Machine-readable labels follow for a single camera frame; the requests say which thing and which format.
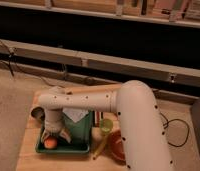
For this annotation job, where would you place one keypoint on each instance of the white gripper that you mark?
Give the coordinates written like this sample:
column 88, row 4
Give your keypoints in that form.
column 54, row 124

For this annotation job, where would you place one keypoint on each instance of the orange red apple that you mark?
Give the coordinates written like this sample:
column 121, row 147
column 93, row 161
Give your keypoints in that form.
column 50, row 143

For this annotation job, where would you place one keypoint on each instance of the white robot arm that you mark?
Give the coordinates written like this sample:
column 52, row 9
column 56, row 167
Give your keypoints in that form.
column 144, row 140

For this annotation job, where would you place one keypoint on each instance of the green plastic tray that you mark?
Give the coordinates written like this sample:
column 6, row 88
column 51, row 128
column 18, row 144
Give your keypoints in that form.
column 80, row 134

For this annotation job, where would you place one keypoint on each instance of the small metal cup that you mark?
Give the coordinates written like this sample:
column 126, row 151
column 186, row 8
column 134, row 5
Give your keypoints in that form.
column 38, row 113

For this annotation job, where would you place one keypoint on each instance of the white folded paper napkin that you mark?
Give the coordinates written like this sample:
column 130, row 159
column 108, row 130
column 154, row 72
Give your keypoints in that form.
column 75, row 114

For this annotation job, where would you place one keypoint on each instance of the red striped object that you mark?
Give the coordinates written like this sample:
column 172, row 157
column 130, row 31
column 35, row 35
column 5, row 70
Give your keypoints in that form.
column 98, row 118

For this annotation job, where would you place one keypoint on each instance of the orange brown bowl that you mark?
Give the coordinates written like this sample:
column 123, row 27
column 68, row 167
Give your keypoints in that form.
column 115, row 146

